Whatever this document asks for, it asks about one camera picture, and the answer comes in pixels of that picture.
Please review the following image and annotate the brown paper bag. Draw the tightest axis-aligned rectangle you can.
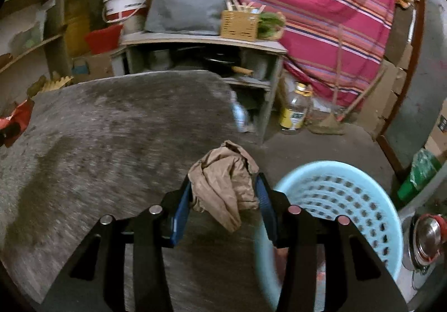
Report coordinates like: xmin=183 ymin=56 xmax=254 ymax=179
xmin=188 ymin=140 xmax=259 ymax=233

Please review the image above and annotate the red paper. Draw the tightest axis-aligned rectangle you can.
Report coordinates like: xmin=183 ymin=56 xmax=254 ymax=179
xmin=0 ymin=98 xmax=34 ymax=148

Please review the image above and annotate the steel kettle red trim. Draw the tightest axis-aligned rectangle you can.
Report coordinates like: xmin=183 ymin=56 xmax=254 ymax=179
xmin=402 ymin=214 xmax=446 ymax=270

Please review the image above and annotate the grey shaggy table mat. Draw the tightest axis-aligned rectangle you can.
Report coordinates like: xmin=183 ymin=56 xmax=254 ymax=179
xmin=1 ymin=70 xmax=271 ymax=311

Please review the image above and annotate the light blue plastic basket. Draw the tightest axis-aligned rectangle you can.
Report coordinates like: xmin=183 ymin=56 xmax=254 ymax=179
xmin=255 ymin=160 xmax=403 ymax=311

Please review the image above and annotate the green plastic bag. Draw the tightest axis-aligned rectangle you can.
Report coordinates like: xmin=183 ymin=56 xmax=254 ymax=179
xmin=397 ymin=148 xmax=442 ymax=204

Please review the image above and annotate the cardboard box at right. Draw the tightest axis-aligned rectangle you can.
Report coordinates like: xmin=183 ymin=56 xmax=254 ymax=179
xmin=424 ymin=99 xmax=447 ymax=164

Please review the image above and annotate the small plastic water bottle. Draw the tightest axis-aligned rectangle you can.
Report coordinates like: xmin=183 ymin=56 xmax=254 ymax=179
xmin=231 ymin=91 xmax=249 ymax=133

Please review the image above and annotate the straw broom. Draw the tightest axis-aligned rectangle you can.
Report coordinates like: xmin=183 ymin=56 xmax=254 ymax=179
xmin=308 ymin=24 xmax=386 ymax=136

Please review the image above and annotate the cardboard box blue print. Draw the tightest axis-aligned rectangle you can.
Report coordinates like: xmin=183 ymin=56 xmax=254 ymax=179
xmin=71 ymin=53 xmax=114 ymax=83

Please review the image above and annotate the egg carton tray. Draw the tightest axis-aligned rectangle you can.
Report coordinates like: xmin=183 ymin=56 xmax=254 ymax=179
xmin=40 ymin=77 xmax=73 ymax=93

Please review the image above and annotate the clear oil bottle yellow label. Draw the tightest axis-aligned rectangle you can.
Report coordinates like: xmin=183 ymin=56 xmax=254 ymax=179
xmin=280 ymin=82 xmax=313 ymax=132

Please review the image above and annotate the wooden rolling pin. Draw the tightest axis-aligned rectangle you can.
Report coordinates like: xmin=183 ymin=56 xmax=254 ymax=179
xmin=232 ymin=66 xmax=253 ymax=77

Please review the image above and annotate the red plastic basket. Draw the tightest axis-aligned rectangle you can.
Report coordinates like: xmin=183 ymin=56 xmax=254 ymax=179
xmin=84 ymin=24 xmax=123 ymax=55

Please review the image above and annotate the grey wooden side cabinet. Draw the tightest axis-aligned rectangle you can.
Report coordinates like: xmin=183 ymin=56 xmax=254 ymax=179
xmin=111 ymin=32 xmax=287 ymax=144

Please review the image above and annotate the wooden shelf unit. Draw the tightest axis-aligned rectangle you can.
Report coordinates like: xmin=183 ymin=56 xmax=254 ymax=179
xmin=1 ymin=0 xmax=70 ymax=116

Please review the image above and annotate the tan cutlery holder box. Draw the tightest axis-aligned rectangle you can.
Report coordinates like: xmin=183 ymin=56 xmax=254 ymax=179
xmin=220 ymin=10 xmax=259 ymax=42

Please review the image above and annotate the white plastic bucket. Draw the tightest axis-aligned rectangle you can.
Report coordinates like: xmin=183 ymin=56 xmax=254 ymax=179
xmin=102 ymin=0 xmax=148 ymax=23

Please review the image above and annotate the grey cloth cover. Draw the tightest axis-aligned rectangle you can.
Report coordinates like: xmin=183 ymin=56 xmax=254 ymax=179
xmin=145 ymin=0 xmax=226 ymax=36

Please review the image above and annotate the green vegetables bundle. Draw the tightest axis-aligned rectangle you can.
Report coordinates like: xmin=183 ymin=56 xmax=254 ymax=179
xmin=257 ymin=12 xmax=286 ymax=41

